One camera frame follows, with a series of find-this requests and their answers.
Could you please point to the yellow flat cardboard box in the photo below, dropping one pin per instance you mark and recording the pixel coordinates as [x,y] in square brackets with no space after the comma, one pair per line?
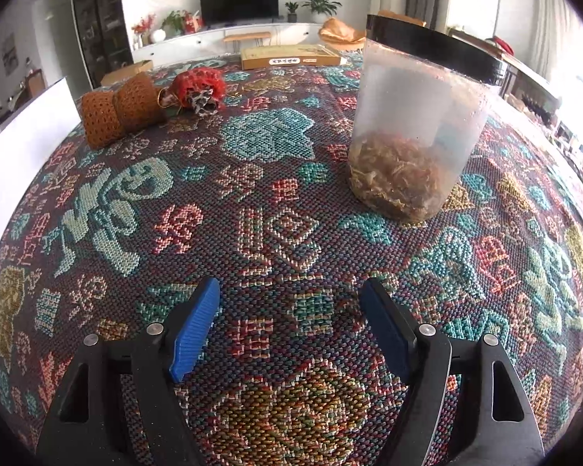
[288,55]

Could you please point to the white storage box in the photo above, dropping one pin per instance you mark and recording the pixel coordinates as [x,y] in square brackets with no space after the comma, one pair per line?
[28,139]

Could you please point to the cardboard box on floor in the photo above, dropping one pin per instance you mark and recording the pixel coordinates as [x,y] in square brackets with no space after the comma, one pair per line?
[127,72]

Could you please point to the white sheer curtain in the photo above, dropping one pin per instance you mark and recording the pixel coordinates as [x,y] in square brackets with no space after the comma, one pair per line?
[554,35]

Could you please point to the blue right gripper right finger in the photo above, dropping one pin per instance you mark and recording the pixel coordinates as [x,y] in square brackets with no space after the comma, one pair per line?
[394,335]

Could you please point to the red mesh gift bag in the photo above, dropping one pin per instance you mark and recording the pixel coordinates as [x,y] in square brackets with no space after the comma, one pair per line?
[200,90]

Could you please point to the dark tall bookshelf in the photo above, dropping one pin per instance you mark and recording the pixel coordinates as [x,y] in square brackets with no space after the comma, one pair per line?
[102,35]

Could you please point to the brown knitted cloth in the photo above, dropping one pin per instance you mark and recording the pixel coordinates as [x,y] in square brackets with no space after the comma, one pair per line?
[110,115]

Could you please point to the black television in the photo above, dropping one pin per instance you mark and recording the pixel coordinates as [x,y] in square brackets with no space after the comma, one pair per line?
[215,12]

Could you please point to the small dark potted plant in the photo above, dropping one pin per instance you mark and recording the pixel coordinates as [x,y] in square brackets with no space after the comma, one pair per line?
[292,7]

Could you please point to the small wooden bench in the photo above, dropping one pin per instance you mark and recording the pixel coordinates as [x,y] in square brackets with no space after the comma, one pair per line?
[235,41]

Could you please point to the white tv cabinet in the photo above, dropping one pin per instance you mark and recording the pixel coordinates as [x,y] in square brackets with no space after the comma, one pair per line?
[209,43]

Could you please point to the clear jar black lid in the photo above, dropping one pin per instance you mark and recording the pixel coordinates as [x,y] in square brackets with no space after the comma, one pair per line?
[422,104]

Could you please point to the green plant with red decor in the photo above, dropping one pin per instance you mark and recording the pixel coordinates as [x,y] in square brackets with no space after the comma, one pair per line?
[182,22]

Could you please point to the orange lounge chair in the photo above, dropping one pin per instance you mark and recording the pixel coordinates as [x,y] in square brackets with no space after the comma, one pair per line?
[340,36]

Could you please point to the red flowers in vase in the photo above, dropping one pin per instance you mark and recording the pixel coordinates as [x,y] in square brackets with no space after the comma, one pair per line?
[142,30]

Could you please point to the wooden side table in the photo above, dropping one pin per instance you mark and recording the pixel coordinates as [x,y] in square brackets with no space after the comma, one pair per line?
[524,89]

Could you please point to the colourful woven table cloth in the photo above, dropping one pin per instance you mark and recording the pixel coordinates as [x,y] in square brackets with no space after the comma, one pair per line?
[107,241]

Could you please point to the green potted plant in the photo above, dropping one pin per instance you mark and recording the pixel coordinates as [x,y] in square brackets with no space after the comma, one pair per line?
[322,10]

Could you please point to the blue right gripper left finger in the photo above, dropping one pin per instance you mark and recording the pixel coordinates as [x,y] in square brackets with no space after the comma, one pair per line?
[188,327]

